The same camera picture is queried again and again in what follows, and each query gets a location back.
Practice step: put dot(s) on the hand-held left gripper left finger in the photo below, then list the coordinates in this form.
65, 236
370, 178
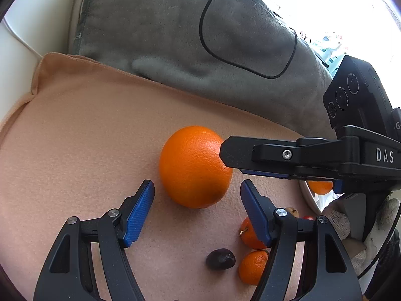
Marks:
139, 213

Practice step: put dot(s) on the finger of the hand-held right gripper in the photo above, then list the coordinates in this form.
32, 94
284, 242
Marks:
337, 187
244, 152

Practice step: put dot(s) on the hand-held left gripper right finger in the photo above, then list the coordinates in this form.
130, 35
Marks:
255, 213

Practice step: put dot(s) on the mandarin with stem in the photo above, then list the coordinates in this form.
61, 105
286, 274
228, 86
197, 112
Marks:
249, 237

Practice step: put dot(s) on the white bowl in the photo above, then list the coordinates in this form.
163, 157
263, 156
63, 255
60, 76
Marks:
308, 202

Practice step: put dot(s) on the round mandarin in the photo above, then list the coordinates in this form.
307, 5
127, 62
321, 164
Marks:
250, 268

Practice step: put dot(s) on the large orange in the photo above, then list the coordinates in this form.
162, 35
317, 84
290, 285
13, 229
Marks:
319, 187
191, 166

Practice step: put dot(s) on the person's right forearm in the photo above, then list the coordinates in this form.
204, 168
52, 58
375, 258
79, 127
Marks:
390, 266

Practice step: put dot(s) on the person's right hand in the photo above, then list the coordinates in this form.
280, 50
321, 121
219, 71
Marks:
340, 222

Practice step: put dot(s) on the small brown fruit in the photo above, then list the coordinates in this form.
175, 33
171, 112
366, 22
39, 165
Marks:
293, 212

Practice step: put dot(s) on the dark plum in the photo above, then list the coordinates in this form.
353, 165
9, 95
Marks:
220, 258

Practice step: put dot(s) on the eyeglasses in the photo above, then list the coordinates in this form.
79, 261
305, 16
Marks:
305, 37

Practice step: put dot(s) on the peach blanket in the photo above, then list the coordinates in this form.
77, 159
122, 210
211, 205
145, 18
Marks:
78, 131

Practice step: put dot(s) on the grey blanket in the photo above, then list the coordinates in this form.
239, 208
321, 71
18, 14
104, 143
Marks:
141, 22

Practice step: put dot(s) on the white cushioned furniture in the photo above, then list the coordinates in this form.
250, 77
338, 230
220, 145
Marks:
40, 12

